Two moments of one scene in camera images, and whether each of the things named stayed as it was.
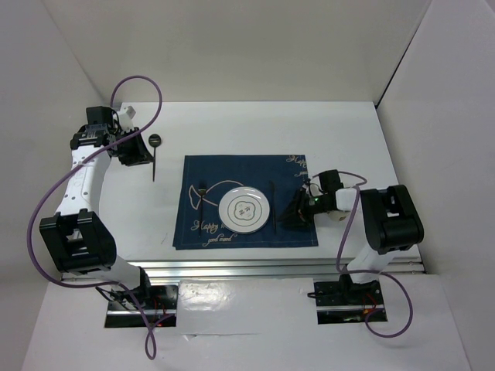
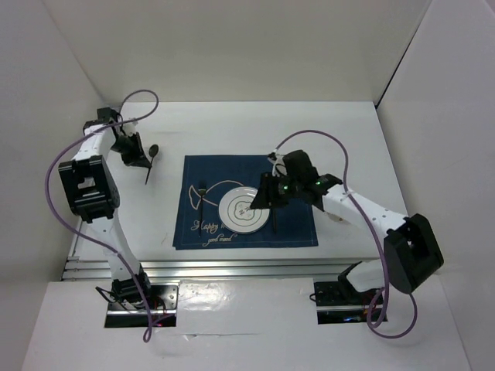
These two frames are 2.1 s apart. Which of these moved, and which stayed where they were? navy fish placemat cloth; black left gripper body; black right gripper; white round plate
Moved: black right gripper
Stayed: white round plate; navy fish placemat cloth; black left gripper body
